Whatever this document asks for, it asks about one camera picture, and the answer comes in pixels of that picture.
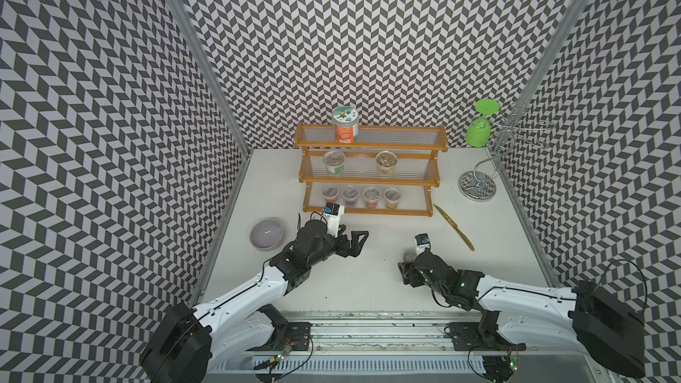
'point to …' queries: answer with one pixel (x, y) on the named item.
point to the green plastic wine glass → (478, 131)
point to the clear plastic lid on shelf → (362, 162)
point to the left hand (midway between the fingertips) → (356, 233)
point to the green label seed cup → (334, 161)
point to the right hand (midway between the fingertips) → (409, 267)
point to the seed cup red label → (330, 192)
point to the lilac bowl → (266, 234)
